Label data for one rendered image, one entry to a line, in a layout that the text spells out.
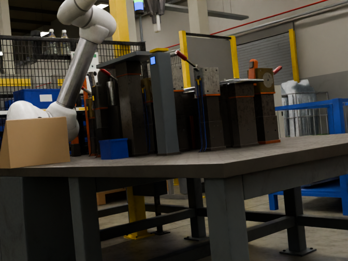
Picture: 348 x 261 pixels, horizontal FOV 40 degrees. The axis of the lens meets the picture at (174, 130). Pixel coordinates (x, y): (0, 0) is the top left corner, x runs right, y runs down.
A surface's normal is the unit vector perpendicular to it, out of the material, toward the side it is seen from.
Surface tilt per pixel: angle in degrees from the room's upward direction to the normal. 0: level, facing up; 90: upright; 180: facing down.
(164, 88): 90
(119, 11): 90
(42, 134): 90
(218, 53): 90
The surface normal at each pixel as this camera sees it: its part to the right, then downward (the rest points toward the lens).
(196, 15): -0.74, 0.07
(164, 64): 0.61, -0.06
